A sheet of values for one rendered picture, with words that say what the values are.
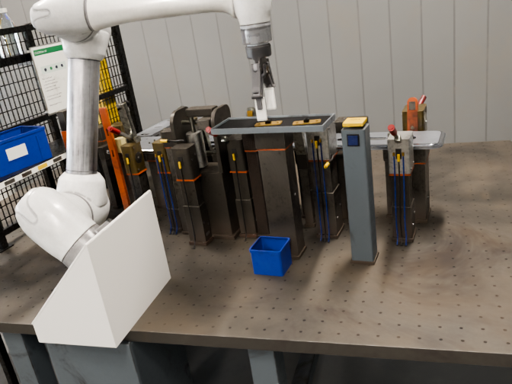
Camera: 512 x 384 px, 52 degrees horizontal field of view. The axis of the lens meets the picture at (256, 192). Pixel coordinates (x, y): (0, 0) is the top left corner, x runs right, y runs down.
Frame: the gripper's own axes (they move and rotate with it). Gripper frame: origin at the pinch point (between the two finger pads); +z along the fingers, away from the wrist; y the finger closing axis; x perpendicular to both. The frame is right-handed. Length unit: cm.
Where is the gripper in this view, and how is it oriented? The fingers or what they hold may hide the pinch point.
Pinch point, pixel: (267, 111)
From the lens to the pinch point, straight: 163.6
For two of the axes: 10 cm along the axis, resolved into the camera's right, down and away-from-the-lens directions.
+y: -2.3, 3.8, -8.9
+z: 1.4, 9.2, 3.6
